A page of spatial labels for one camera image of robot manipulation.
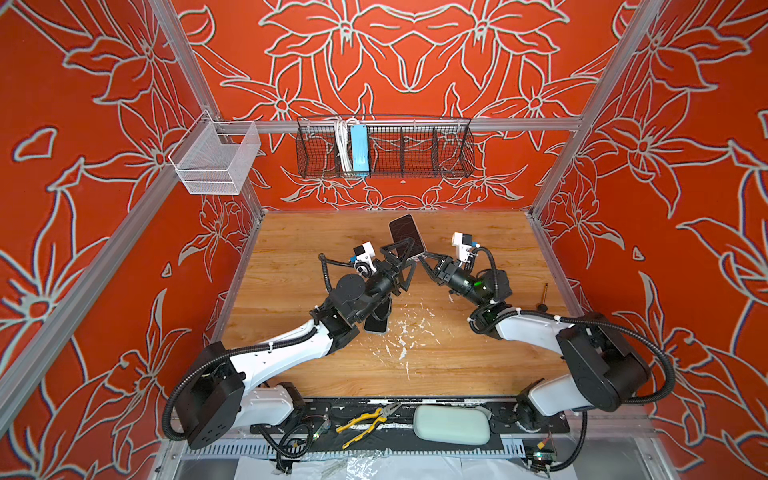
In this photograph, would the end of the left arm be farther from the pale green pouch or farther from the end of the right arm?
the pale green pouch

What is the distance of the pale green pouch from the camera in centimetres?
70

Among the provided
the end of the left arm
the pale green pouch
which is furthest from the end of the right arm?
the pale green pouch
